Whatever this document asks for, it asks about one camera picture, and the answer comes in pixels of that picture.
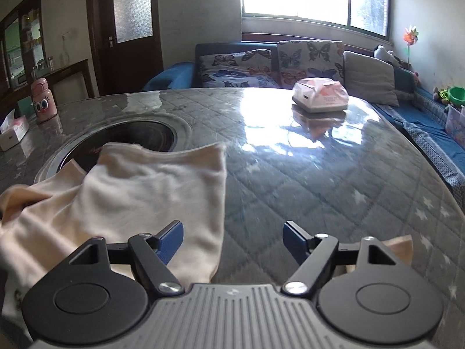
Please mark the round black induction cooktop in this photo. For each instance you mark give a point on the round black induction cooktop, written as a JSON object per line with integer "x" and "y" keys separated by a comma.
{"x": 159, "y": 132}

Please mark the white plush toy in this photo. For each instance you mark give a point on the white plush toy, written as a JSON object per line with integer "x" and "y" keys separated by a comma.
{"x": 382, "y": 54}

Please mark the colourful pinwheel toy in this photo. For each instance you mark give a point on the colourful pinwheel toy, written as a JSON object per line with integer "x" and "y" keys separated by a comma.
{"x": 410, "y": 37}

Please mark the dark wooden cabinet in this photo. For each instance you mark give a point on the dark wooden cabinet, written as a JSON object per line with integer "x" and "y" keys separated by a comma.
{"x": 24, "y": 58}

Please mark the pink cartoon eyed bottle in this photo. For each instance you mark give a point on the pink cartoon eyed bottle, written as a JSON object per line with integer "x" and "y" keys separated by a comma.
{"x": 42, "y": 100}

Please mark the green plastic bowl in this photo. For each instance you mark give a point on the green plastic bowl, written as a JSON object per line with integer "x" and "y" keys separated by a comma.
{"x": 456, "y": 95}

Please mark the butterfly cushion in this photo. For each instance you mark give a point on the butterfly cushion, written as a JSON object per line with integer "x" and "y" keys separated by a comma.
{"x": 248, "y": 69}
{"x": 310, "y": 58}

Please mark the blue corner sofa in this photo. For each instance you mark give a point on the blue corner sofa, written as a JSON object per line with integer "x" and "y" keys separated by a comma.
{"x": 420, "y": 116}

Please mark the plain grey cushion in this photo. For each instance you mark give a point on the plain grey cushion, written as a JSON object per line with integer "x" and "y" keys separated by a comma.
{"x": 370, "y": 79}

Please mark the butterfly cushion right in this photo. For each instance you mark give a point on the butterfly cushion right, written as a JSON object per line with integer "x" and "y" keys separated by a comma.
{"x": 310, "y": 58}

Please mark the pink white tissue pack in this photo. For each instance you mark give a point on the pink white tissue pack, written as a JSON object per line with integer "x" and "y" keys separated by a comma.
{"x": 320, "y": 95}

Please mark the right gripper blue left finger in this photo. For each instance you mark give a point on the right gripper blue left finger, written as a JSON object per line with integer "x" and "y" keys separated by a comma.
{"x": 151, "y": 255}

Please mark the dark wooden door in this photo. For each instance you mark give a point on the dark wooden door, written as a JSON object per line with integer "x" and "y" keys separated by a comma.
{"x": 126, "y": 43}

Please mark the cream white garment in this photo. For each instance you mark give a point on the cream white garment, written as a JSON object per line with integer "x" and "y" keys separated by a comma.
{"x": 128, "y": 191}

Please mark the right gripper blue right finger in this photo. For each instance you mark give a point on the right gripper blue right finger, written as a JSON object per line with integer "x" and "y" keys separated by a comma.
{"x": 313, "y": 254}

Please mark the clear plastic storage box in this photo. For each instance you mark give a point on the clear plastic storage box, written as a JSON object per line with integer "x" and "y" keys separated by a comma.
{"x": 454, "y": 125}

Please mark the butterfly cushion left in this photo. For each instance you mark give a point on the butterfly cushion left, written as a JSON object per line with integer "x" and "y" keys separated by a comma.
{"x": 248, "y": 69}

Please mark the white tissue box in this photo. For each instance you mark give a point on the white tissue box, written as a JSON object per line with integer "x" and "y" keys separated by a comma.
{"x": 12, "y": 130}

